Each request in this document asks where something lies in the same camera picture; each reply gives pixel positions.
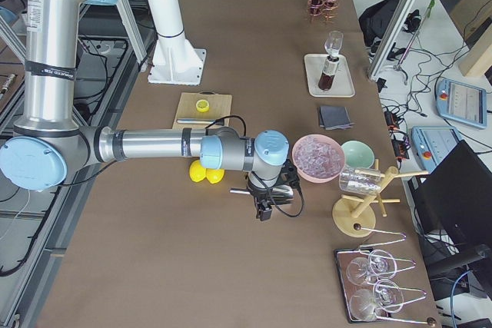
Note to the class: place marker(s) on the clear glass mug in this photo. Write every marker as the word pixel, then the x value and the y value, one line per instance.
pixel 358 180

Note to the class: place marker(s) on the copper wire bottle basket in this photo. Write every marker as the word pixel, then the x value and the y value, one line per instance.
pixel 326 12

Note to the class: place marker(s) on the half lemon slice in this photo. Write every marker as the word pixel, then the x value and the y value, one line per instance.
pixel 202 105

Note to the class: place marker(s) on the pink bowl with ice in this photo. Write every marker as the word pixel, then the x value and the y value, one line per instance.
pixel 318 158

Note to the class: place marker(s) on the black monitor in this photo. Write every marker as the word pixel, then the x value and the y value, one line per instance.
pixel 456 197

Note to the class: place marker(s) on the upper hanging wine glass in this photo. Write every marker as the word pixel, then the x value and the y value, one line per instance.
pixel 371 267

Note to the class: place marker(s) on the lower teach pendant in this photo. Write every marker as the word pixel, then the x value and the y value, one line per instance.
pixel 433 143

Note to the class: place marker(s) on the tea bottle brown liquid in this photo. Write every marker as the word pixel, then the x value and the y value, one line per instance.
pixel 329 70

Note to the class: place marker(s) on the dark tray with glasses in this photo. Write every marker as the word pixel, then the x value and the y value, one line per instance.
pixel 342 258

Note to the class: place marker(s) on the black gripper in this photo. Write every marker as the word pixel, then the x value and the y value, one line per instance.
pixel 257 192

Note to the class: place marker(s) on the lower hanging wine glass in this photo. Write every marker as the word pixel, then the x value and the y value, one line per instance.
pixel 379 303

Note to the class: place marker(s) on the black bag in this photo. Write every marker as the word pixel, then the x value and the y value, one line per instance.
pixel 375 20

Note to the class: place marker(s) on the dark grey folded cloth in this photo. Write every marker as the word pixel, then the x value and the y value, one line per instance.
pixel 334 117

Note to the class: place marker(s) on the steel metal scoop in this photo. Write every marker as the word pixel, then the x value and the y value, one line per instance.
pixel 240 191

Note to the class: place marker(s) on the right whole yellow lemon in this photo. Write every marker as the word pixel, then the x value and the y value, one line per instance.
pixel 214 176

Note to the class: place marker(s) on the upper teach pendant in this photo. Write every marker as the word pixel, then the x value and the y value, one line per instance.
pixel 462 102

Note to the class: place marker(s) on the upright wine glass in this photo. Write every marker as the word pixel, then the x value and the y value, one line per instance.
pixel 333 43

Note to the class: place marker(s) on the wooden cutting board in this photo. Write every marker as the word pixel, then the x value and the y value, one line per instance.
pixel 220 106

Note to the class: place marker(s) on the white rectangular tray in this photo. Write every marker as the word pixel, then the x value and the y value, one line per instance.
pixel 342 86

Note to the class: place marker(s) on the wire wine glass holder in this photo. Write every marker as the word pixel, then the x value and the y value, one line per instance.
pixel 403 264

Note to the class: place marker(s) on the left whole yellow lemon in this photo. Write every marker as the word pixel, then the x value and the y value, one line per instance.
pixel 197 172

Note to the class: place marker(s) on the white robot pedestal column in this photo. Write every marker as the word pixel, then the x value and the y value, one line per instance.
pixel 175 60

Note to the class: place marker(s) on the teach pendant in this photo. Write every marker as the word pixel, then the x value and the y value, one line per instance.
pixel 433 143
pixel 462 102

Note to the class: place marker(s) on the aluminium frame post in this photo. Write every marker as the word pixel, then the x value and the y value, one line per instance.
pixel 393 29

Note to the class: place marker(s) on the hanging wine glass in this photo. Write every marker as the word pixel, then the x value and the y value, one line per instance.
pixel 371 267
pixel 379 303

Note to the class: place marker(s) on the whole yellow lemon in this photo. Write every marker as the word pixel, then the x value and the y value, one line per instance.
pixel 197 172
pixel 214 176

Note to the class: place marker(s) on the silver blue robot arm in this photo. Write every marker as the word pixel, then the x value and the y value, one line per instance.
pixel 48 145

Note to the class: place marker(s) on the wooden cup drying rack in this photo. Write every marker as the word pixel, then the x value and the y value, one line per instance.
pixel 353 214

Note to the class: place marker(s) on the metal rod on board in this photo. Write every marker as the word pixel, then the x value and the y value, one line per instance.
pixel 194 121

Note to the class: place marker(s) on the mint green empty bowl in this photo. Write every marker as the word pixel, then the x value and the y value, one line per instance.
pixel 358 154

